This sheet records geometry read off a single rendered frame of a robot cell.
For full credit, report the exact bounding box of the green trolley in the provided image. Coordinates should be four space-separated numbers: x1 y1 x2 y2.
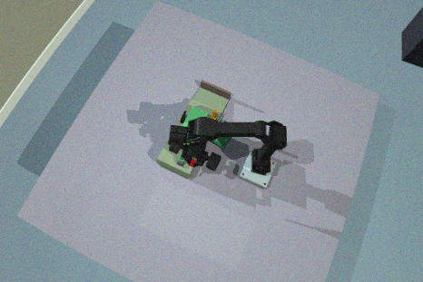
178 107 208 162

